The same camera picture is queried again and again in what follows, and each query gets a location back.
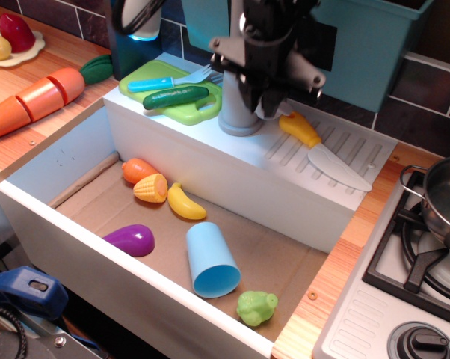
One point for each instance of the steel pot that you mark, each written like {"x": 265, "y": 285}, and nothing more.
{"x": 435, "y": 199}

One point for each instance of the black stove grate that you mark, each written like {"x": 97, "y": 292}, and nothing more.
{"x": 410, "y": 267}

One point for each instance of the yellow toy corn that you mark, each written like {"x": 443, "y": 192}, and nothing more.
{"x": 152, "y": 189}

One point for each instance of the yellow handled toy knife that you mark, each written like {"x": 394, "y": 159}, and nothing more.
{"x": 320, "y": 156}

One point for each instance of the grey toy faucet with lever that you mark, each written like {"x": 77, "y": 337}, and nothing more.
{"x": 235, "y": 118}

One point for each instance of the cream scalloped plate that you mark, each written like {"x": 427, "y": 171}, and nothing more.
{"x": 18, "y": 58}

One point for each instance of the black stove knob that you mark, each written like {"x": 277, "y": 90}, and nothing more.
{"x": 417, "y": 340}

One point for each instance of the yellow toy banana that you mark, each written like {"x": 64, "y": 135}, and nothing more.
{"x": 182, "y": 205}

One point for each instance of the white toy sink basin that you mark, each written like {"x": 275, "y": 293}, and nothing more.
{"x": 278, "y": 213}

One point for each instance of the blue handled grey fork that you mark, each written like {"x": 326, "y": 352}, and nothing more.
{"x": 169, "y": 82}

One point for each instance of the light blue plastic cup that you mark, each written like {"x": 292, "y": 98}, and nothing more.
{"x": 214, "y": 272}

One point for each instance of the large orange wooden carrot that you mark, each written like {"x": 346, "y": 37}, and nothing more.
{"x": 51, "y": 94}

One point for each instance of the green toy cucumber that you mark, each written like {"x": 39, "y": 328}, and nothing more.
{"x": 174, "y": 96}

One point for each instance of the purple toy eggplant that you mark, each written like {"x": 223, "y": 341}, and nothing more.
{"x": 136, "y": 240}

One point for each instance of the red toy fruit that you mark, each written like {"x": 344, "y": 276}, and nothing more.
{"x": 17, "y": 32}

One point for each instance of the green plastic cutting board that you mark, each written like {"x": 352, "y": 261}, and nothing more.
{"x": 187, "y": 114}

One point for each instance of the blue clamp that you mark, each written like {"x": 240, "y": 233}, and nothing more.
{"x": 33, "y": 292}

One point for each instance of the teal wall bin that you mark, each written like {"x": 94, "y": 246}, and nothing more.
{"x": 364, "y": 42}

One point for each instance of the orange toy carrot half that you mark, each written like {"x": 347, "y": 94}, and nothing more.
{"x": 135, "y": 169}

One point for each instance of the light green toy vegetable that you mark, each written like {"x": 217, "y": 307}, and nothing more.
{"x": 256, "y": 307}

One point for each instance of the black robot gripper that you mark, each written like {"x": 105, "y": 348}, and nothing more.
{"x": 271, "y": 47}

